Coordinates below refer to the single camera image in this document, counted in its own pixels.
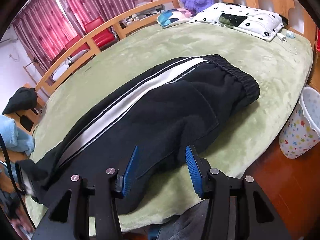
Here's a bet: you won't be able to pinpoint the black track pants white stripe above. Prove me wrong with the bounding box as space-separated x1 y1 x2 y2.
17 54 260 214

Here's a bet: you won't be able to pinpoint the star patterned waste bin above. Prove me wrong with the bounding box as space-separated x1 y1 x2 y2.
279 86 320 159

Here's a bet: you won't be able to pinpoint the white black dotted pillow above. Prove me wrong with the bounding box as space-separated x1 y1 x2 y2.
189 2 287 42

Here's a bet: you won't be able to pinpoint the black garment on footboard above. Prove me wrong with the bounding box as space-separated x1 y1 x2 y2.
2 87 37 115

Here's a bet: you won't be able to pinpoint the red patterned curtains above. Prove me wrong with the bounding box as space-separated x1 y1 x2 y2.
12 0 135 75

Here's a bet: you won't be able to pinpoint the wooden bed side rail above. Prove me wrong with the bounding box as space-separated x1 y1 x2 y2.
35 0 180 95

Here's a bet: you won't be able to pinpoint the blue geometric cushion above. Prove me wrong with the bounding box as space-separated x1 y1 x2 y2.
157 8 195 29

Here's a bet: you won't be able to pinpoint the light blue fleece garment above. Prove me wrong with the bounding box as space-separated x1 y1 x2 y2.
0 115 35 156

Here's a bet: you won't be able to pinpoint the red chair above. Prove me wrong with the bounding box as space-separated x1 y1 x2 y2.
65 16 117 53

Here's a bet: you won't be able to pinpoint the green fleece bed blanket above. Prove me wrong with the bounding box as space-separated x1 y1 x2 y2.
27 23 313 231

